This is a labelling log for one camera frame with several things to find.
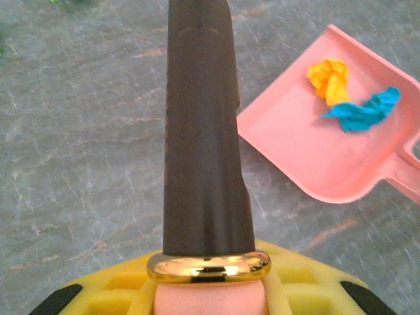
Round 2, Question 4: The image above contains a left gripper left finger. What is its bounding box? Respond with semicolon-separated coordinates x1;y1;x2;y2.
28;252;165;315

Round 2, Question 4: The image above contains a brown hand brush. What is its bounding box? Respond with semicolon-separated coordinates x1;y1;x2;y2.
146;0;272;315

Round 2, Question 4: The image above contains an orange paper scrap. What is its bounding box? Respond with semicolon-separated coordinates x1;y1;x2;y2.
306;58;350;107

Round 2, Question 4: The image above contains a pink plastic dustpan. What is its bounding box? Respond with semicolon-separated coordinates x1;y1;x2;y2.
236;24;420;207

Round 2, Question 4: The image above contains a blue paper scrap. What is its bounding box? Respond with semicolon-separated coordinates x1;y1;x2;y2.
321;86;402;133

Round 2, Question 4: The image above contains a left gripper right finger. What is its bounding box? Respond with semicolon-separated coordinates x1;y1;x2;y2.
254;238;400;315

